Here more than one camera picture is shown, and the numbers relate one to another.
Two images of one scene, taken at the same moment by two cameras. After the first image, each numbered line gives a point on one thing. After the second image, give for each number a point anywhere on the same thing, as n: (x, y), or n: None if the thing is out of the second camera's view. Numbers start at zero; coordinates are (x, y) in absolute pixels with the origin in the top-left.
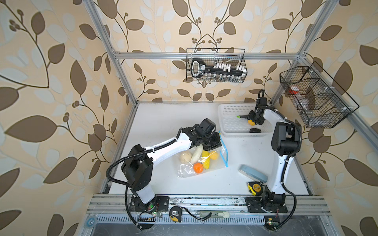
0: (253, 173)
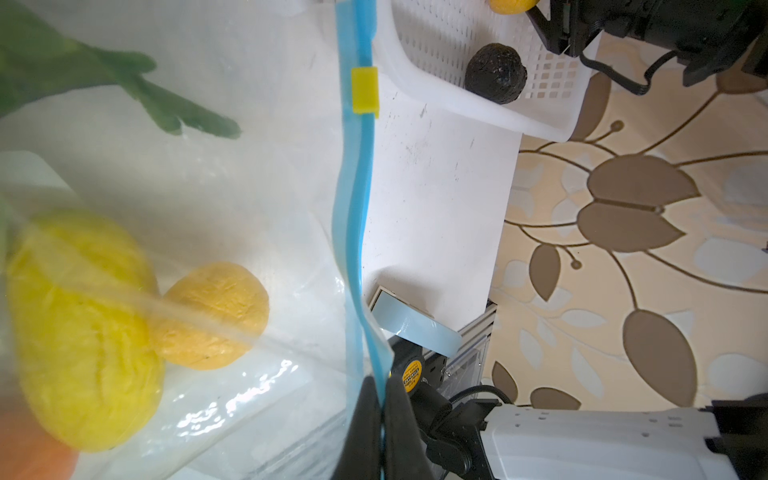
0: (404, 319)
